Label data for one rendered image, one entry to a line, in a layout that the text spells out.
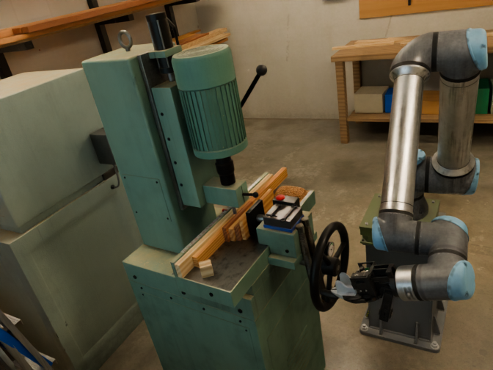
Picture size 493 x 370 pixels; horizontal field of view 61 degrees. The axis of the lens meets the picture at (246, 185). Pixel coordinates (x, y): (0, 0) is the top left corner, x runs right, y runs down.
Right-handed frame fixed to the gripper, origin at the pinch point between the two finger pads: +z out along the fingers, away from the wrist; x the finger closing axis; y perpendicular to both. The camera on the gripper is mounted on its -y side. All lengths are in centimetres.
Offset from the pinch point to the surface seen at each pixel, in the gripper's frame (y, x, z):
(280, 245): 15.2, -4.6, 15.1
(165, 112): 67, -5, 32
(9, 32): 154, -76, 202
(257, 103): 20, -335, 238
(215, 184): 39, -10, 33
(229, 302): 12.4, 18.4, 22.2
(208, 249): 23.5, 6.6, 33.2
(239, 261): 17.4, 5.7, 24.2
